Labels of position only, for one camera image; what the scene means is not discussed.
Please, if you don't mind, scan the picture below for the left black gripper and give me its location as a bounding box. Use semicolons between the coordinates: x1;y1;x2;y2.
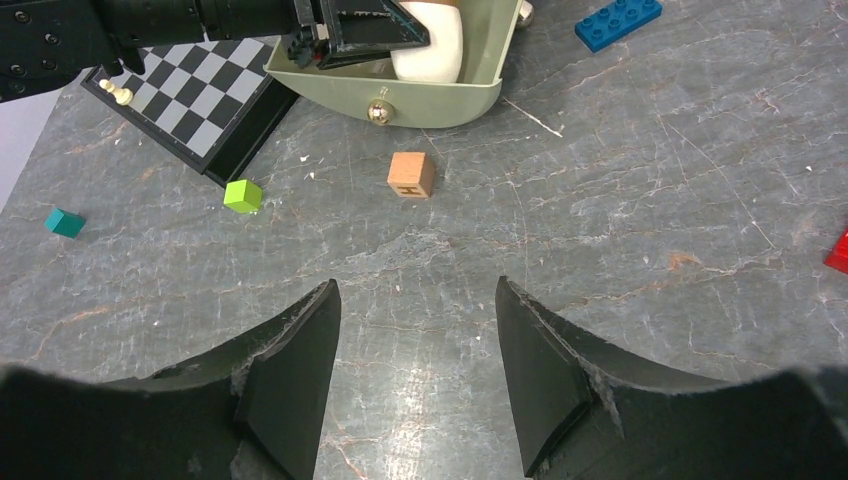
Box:
1;1;327;102

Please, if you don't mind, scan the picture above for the red plastic toy piece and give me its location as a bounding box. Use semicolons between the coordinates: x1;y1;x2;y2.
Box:
824;230;848;274

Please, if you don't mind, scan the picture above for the blue lego brick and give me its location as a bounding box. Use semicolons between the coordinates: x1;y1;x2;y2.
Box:
574;0;663;53

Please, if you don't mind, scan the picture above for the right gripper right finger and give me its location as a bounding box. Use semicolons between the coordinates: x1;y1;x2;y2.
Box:
495;276;730;480

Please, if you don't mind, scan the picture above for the white gold oval case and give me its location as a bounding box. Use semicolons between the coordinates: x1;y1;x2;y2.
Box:
391;0;464;83

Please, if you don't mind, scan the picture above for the grey green bottom drawer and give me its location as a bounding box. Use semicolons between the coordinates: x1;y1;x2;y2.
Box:
265;1;522;129

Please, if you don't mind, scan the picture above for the bottom drawer metal knob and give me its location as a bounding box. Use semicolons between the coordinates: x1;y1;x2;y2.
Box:
366;99;395;126

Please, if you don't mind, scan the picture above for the small chess pawn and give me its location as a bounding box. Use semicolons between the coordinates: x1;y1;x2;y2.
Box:
98;79;134;106

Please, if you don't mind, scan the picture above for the small wooden cube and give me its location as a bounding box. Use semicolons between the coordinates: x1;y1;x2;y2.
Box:
387;152;436;198

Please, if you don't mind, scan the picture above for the small green cube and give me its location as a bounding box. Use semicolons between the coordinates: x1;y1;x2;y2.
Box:
223;179;262;213

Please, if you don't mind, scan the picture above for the teal small cube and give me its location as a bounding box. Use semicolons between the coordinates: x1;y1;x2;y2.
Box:
44;208;86;239

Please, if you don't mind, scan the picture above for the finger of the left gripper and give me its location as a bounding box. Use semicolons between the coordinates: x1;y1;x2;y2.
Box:
284;0;430;70

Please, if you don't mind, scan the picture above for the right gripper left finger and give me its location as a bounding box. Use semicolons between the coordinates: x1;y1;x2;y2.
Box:
99;279;341;479

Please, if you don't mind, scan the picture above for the black white checkerboard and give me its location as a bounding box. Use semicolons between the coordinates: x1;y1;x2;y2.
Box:
81;39;299;186

